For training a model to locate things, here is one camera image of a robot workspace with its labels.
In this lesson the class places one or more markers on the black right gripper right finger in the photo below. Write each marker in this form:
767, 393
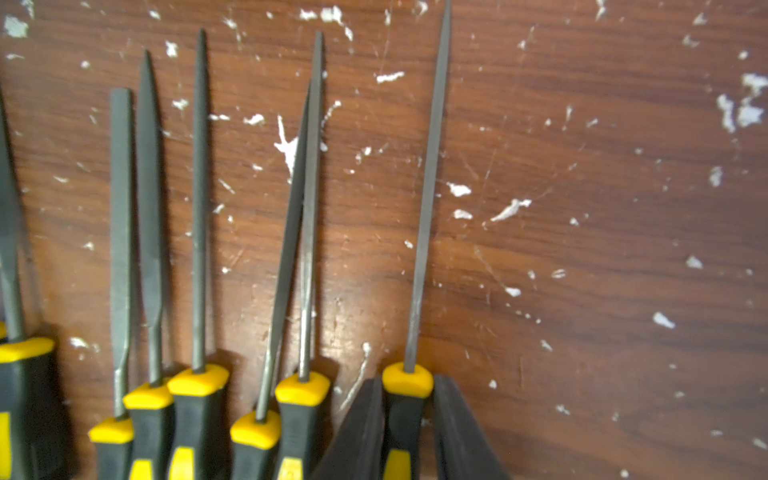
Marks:
462, 449

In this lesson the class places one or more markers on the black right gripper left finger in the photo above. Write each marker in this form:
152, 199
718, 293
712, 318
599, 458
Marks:
356, 450

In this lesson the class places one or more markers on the needle file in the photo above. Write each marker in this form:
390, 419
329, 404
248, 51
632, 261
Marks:
256, 435
150, 405
33, 437
407, 384
113, 437
302, 395
199, 442

